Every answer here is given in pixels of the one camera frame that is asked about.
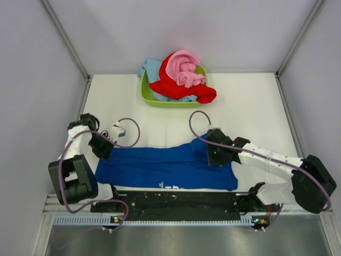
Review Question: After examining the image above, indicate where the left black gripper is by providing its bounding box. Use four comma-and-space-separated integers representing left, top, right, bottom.
88, 133, 117, 161

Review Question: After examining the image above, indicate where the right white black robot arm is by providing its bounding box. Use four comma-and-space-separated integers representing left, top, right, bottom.
206, 128, 337, 214

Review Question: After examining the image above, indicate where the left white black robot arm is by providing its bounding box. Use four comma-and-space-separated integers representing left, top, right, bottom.
48, 113, 121, 212

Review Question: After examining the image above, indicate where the green plastic basin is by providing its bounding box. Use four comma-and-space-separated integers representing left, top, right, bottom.
140, 70, 201, 109

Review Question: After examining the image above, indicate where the red t shirt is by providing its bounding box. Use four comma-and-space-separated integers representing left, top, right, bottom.
149, 53, 217, 104

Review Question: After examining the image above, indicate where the light blue t shirt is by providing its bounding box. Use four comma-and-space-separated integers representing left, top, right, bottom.
137, 58, 197, 102

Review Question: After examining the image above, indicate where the pink t shirt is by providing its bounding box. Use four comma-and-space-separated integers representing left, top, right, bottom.
165, 50, 207, 88

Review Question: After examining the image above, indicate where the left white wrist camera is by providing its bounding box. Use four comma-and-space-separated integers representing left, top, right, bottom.
107, 121, 126, 142

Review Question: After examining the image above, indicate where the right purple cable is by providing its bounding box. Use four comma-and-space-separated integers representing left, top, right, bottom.
188, 110, 332, 231

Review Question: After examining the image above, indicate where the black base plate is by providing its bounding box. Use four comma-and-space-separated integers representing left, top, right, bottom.
90, 190, 270, 222

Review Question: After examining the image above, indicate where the white slotted cable duct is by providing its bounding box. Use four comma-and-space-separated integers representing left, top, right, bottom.
53, 215, 255, 227

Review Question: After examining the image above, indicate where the aluminium frame rail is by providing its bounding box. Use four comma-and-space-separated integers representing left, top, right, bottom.
42, 193, 94, 214

